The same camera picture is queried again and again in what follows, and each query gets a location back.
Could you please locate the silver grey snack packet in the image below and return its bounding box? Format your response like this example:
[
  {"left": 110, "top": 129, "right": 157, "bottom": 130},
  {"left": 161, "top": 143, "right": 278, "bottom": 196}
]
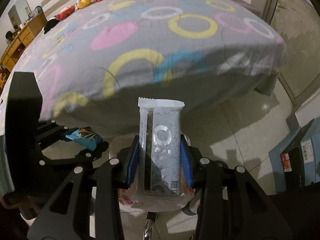
[{"left": 137, "top": 98, "right": 184, "bottom": 198}]

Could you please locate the blue snack wrapper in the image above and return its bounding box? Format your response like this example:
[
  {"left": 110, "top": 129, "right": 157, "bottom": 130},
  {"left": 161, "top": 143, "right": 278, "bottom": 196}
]
[{"left": 65, "top": 126, "right": 104, "bottom": 151}]

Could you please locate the person's left hand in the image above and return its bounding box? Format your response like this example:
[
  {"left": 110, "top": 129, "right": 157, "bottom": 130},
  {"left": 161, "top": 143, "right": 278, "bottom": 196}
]
[{"left": 1, "top": 193, "right": 28, "bottom": 209}]

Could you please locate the blue cardboard box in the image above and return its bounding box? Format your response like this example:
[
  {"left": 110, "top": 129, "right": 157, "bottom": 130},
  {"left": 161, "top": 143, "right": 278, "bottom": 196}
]
[{"left": 268, "top": 118, "right": 319, "bottom": 193}]

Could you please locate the bed with circle-pattern sheet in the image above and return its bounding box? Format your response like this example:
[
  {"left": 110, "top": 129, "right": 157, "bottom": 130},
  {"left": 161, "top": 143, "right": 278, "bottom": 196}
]
[{"left": 13, "top": 0, "right": 287, "bottom": 138}]

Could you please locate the wooden desk with drawers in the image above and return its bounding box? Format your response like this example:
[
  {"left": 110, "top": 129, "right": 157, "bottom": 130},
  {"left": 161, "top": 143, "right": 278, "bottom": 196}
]
[{"left": 1, "top": 12, "right": 47, "bottom": 72}]

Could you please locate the black white plush toy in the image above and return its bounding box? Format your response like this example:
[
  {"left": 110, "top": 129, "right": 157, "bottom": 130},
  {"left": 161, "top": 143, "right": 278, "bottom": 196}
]
[{"left": 43, "top": 18, "right": 60, "bottom": 34}]

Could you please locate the red crab plush toy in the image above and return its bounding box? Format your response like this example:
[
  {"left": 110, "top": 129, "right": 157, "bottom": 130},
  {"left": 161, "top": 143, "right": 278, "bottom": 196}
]
[{"left": 55, "top": 5, "right": 76, "bottom": 21}]

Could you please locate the yellow bee plush toy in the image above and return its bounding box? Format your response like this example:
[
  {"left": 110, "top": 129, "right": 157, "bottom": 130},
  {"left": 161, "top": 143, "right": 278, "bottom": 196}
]
[{"left": 75, "top": 0, "right": 95, "bottom": 10}]

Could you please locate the wall mirror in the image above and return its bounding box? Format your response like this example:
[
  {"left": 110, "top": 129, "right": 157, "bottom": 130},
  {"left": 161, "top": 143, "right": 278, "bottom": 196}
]
[{"left": 8, "top": 0, "right": 30, "bottom": 26}]

